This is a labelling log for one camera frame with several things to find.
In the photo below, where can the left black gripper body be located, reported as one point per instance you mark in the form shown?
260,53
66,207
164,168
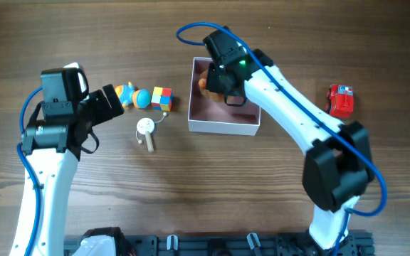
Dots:
85,109

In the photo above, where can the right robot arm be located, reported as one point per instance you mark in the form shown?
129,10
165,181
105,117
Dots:
337,156

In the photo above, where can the orange blue duck toy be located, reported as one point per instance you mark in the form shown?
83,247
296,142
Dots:
128,94

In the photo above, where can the red toy fire truck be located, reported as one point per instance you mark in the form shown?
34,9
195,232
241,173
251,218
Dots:
340,101

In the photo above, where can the wooden pig rattle drum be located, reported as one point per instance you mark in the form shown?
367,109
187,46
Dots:
145,129

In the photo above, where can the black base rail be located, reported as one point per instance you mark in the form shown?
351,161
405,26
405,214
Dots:
283,244

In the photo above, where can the white box pink interior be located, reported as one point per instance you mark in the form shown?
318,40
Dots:
207,116

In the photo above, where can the colourful 2x2 puzzle cube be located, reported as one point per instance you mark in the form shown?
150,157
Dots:
162,98

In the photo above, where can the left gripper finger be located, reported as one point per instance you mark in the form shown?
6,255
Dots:
113,99
99,106

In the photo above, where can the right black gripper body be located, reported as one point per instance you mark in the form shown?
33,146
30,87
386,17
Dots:
213,82

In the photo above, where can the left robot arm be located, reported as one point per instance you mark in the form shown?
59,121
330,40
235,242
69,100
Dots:
50,149

